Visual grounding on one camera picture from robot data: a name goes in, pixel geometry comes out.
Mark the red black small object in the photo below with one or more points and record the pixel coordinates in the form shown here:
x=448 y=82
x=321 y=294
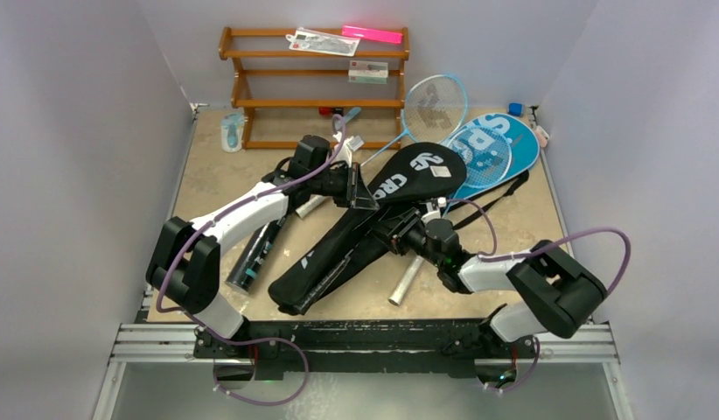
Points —
x=330 y=111

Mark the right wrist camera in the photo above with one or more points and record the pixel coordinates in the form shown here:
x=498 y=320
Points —
x=434 y=209

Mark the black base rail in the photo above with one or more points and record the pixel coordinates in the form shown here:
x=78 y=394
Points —
x=459 y=348

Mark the pink bar on shelf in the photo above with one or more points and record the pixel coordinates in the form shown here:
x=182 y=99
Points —
x=370 y=34

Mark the black shuttlecock tube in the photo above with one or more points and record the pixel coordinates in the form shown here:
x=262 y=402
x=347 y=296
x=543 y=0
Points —
x=245 y=271

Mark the wooden shelf rack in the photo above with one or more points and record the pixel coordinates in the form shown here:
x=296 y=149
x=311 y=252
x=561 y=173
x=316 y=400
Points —
x=267 y=75

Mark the white racket handle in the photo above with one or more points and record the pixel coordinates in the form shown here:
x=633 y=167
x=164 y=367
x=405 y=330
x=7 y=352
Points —
x=406 y=280

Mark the blue racket bag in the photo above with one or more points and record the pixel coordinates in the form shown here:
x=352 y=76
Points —
x=525 y=147

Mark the black Crossway racket bag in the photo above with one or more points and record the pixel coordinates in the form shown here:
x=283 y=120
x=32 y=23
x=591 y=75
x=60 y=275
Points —
x=414 y=174

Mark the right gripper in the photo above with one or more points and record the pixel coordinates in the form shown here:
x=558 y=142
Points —
x=389 y=233

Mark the small blue cube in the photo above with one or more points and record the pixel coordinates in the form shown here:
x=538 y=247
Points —
x=515 y=109

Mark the white blister package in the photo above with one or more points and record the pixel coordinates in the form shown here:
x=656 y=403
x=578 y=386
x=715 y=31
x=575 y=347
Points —
x=309 y=41

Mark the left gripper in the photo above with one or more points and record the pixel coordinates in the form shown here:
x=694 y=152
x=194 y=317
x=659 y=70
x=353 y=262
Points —
x=355 y=192

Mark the white green box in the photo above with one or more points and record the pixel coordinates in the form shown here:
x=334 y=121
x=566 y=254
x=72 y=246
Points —
x=368 y=72

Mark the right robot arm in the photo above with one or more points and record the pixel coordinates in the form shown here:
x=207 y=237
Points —
x=557 y=293

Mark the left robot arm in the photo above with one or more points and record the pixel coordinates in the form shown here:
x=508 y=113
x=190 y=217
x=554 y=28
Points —
x=185 y=264

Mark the light blue packaged item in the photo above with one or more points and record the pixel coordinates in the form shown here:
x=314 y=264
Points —
x=231 y=131

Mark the small pink white object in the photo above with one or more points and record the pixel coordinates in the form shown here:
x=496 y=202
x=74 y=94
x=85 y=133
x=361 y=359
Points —
x=542 y=136

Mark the light blue strip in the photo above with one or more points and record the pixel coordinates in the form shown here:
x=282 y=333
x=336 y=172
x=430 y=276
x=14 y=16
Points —
x=350 y=114

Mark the light blue badminton racket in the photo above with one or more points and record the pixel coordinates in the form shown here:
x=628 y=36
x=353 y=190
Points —
x=434 y=108

